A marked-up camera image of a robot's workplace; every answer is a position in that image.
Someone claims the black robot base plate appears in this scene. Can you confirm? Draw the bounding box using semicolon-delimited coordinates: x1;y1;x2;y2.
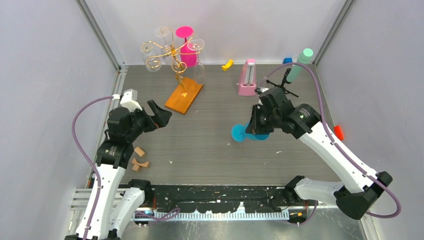
142;184;318;214

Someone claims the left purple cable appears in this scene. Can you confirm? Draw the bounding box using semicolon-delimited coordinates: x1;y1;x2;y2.
71;95;181;240

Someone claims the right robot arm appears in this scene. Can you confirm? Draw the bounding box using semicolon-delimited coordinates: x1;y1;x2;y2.
245;87;393;220

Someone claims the blue wine glass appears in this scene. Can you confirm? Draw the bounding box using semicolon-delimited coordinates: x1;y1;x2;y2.
231;123;269;142

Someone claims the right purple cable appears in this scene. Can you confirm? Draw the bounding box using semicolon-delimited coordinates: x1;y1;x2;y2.
258;62;402;226

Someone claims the small wooden block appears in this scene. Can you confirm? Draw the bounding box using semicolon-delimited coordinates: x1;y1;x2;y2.
132;164;142;172

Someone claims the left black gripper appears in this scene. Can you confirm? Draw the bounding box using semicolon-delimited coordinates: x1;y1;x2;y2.
125;100;171;142

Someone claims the clear wine glass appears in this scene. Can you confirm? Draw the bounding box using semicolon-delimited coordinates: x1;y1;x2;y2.
187;38;206;84
154;27;174;65

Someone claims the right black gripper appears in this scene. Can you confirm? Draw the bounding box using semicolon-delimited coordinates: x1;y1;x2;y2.
246;104;280;135

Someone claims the curved wooden block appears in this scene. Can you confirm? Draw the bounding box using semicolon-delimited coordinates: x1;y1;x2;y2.
131;158;150;169

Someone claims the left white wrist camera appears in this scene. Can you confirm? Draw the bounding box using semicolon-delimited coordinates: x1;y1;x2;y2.
112;88;143;112

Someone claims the orange wooden rack base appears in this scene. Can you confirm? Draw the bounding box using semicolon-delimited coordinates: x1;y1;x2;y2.
164;77;204;115

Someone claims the yellow block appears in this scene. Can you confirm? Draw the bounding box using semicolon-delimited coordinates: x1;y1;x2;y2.
221;59;234;72

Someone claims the red block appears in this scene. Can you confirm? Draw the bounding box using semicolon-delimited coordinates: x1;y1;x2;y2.
333;125;345;141

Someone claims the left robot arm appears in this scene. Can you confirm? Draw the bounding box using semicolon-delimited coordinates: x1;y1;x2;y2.
65;99;172;240

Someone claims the clear wine glass back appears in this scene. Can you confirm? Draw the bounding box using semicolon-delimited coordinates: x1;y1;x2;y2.
154;27;174;65

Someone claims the clear wine glass right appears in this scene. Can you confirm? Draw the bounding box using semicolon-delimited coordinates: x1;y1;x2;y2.
187;38;206;84

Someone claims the black tripod mic stand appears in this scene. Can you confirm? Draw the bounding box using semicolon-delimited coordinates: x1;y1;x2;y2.
266;68;299;98

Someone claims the gold wire glass rack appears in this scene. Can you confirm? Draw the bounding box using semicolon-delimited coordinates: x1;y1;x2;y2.
140;25;206;97

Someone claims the pink wine glass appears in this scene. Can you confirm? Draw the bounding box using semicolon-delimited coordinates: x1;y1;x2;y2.
175;25;197;68

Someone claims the purple cable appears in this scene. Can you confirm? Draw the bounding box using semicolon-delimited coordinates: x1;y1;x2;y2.
258;62;402;226
71;95;181;240

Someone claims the blue block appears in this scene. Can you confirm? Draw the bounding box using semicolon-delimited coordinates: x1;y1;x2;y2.
283;57;293;64

